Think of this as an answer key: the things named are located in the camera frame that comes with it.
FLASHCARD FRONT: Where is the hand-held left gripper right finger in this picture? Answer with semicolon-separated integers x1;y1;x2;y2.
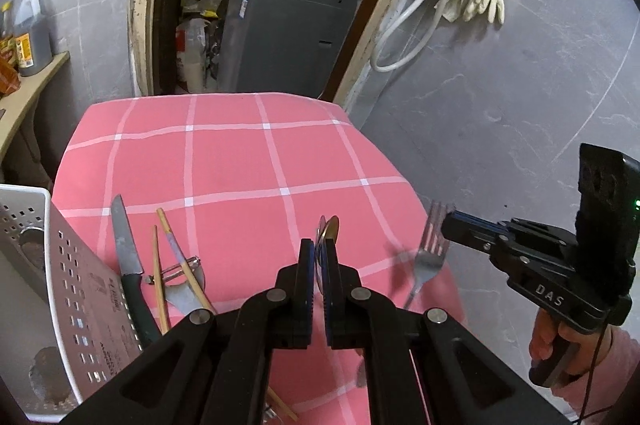
322;245;571;425

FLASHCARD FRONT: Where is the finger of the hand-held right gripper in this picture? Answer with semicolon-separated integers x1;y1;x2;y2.
447;211;508;233
442;216;506;251

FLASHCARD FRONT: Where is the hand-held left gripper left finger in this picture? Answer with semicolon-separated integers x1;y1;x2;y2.
60;239;316;425

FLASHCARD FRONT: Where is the metal fork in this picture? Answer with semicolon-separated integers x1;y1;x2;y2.
402;200;452;312

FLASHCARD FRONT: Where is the metal spoon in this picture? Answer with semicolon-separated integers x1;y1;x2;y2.
322;215;342;256
314;216;331;251

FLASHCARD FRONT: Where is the metal peeler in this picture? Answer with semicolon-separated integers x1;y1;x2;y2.
141;230;211;322

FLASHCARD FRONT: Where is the black-handled knife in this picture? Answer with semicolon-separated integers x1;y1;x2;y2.
110;194;164;350

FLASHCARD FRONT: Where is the white perforated utensil holder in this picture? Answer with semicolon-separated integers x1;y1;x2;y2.
0;184;147;423

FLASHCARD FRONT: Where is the person's right forearm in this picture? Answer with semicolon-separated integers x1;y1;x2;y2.
565;325;640;425

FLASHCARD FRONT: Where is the person's right hand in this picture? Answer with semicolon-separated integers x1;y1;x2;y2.
530;311;615;377

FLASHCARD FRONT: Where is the pink checked tablecloth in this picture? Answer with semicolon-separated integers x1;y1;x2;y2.
50;92;469;425

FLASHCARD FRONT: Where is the grey appliance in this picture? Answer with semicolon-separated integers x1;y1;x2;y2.
216;0;359;100

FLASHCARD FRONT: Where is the white plastic bag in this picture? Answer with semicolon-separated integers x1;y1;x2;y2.
175;17;222;94

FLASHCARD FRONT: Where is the beige kitchen counter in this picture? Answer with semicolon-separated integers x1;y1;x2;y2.
0;51;71;170

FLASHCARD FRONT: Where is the orange packet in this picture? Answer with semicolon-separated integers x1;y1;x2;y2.
0;54;22;96

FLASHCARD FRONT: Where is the large oil jug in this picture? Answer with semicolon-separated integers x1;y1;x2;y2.
12;0;54;78

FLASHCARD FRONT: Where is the thin black cable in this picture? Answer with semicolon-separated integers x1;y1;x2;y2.
575;325;610;425

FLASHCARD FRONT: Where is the white hose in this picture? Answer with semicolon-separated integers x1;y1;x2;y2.
369;0;477;74

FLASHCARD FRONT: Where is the worn door frame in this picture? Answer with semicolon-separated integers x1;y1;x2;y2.
129;0;436;126

